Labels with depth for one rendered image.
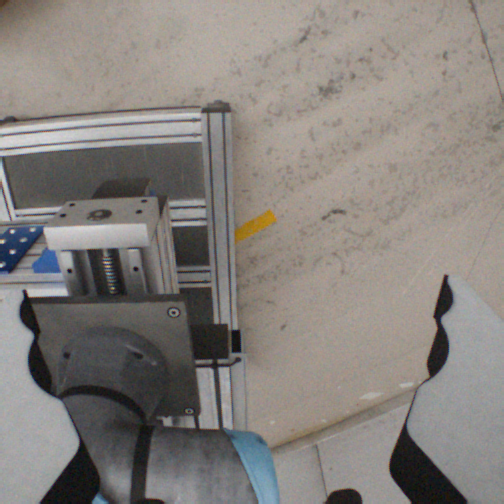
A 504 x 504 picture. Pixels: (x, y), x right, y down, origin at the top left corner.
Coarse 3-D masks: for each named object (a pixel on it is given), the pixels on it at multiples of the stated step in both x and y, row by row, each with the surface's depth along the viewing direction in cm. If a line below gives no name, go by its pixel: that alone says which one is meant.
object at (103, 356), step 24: (72, 336) 49; (96, 336) 47; (120, 336) 48; (72, 360) 45; (96, 360) 45; (120, 360) 46; (144, 360) 49; (72, 384) 43; (96, 384) 43; (120, 384) 44; (144, 384) 46; (144, 408) 45
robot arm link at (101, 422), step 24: (72, 408) 39; (96, 408) 40; (120, 408) 42; (96, 432) 37; (120, 432) 38; (144, 432) 39; (96, 456) 35; (120, 456) 35; (144, 456) 36; (120, 480) 34; (144, 480) 34
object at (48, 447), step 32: (0, 320) 10; (32, 320) 11; (0, 352) 9; (32, 352) 9; (0, 384) 8; (32, 384) 8; (0, 416) 7; (32, 416) 7; (64, 416) 7; (0, 448) 6; (32, 448) 6; (64, 448) 6; (0, 480) 6; (32, 480) 6; (64, 480) 6; (96, 480) 7
